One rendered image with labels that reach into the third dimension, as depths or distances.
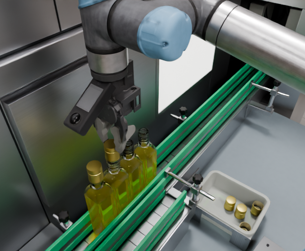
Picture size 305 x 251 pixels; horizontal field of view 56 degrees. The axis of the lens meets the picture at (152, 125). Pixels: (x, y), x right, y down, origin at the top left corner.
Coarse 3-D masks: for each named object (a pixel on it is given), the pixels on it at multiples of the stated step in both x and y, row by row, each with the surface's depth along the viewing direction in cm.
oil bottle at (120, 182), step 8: (120, 168) 73; (104, 176) 72; (112, 176) 71; (120, 176) 72; (128, 176) 74; (112, 184) 71; (120, 184) 72; (128, 184) 76; (120, 192) 74; (128, 192) 78; (120, 200) 76; (128, 200) 80; (120, 208) 78
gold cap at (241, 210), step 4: (240, 204) 97; (236, 208) 97; (240, 208) 96; (244, 208) 96; (236, 212) 97; (240, 212) 96; (244, 212) 96; (236, 216) 98; (240, 216) 97; (244, 216) 98
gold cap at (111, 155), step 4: (108, 140) 67; (112, 140) 67; (104, 144) 66; (108, 144) 66; (112, 144) 66; (104, 148) 66; (108, 148) 65; (112, 148) 65; (104, 152) 68; (108, 152) 66; (112, 152) 66; (116, 152) 67; (108, 156) 67; (112, 156) 67; (116, 156) 68; (108, 160) 68; (112, 160) 68; (116, 160) 68
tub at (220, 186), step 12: (204, 180) 102; (216, 180) 107; (228, 180) 103; (216, 192) 106; (228, 192) 106; (240, 192) 102; (252, 192) 99; (204, 204) 103; (216, 204) 103; (252, 204) 101; (264, 204) 97; (216, 216) 91; (228, 216) 99; (252, 216) 99; (240, 228) 88; (252, 228) 88
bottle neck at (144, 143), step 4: (140, 128) 77; (144, 128) 77; (140, 132) 77; (144, 132) 78; (148, 132) 76; (140, 136) 76; (144, 136) 76; (148, 136) 77; (140, 140) 77; (144, 140) 77; (148, 140) 78; (140, 144) 78; (144, 144) 78; (148, 144) 79
